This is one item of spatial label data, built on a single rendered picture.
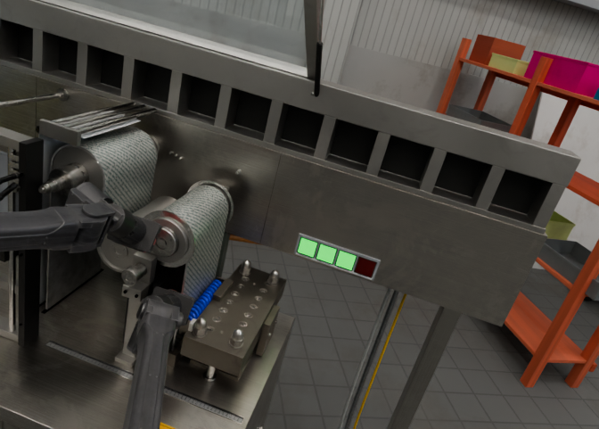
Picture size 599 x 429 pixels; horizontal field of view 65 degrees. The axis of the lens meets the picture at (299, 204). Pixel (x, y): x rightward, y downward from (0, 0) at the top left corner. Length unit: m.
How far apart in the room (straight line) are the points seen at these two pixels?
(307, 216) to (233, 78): 0.44
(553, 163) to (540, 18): 3.91
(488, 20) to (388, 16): 0.97
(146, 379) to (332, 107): 0.80
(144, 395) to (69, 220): 0.31
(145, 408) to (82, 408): 0.45
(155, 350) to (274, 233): 0.63
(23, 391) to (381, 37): 3.90
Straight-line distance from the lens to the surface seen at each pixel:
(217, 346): 1.22
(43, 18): 1.65
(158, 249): 1.16
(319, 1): 1.08
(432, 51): 4.69
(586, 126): 5.42
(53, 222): 0.87
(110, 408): 1.25
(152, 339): 0.93
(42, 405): 1.27
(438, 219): 1.33
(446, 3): 4.69
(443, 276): 1.40
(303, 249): 1.41
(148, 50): 1.45
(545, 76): 3.69
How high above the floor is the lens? 1.83
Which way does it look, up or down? 23 degrees down
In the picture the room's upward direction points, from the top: 15 degrees clockwise
